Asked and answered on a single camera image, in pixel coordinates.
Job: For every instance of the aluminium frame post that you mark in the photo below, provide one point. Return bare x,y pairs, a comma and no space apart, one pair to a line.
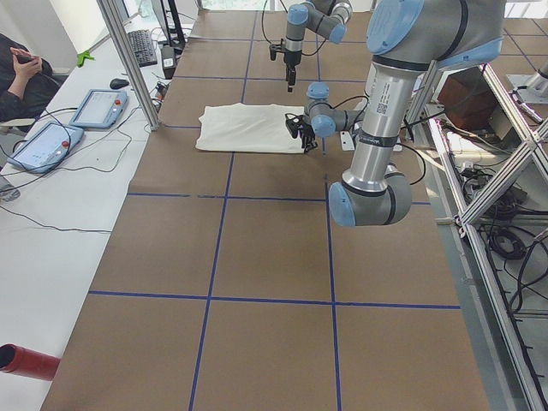
119,37

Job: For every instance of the seated person in black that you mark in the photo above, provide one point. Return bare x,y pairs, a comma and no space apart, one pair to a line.
27,83

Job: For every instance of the cream long-sleeve cat shirt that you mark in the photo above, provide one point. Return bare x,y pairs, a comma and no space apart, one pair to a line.
248,128

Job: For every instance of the green plastic clip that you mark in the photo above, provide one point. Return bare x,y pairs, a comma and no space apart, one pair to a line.
83,57

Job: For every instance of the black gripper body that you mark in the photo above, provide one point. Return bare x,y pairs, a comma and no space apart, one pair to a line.
306,130
292,58

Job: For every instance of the black computer mouse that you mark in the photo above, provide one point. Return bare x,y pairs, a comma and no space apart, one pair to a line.
118,83

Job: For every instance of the brown cardboard box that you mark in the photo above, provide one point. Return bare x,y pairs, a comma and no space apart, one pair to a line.
468,100

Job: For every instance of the lower blue teach pendant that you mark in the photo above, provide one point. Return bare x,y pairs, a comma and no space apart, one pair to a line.
46,149

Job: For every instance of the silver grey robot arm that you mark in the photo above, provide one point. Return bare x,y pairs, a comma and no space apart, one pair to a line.
404,37
328,19

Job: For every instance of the blue teach pendant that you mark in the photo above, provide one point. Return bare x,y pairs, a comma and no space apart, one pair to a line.
100,109
46,149

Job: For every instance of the black computer keyboard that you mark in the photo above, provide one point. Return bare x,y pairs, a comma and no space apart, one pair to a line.
143,47

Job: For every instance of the upper blue teach pendant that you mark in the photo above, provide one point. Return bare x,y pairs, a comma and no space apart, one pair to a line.
100,109

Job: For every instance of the aluminium frame cabinet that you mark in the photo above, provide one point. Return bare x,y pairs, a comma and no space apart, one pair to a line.
493,183

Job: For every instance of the red fire extinguisher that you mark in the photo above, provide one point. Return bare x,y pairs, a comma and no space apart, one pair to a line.
25,362

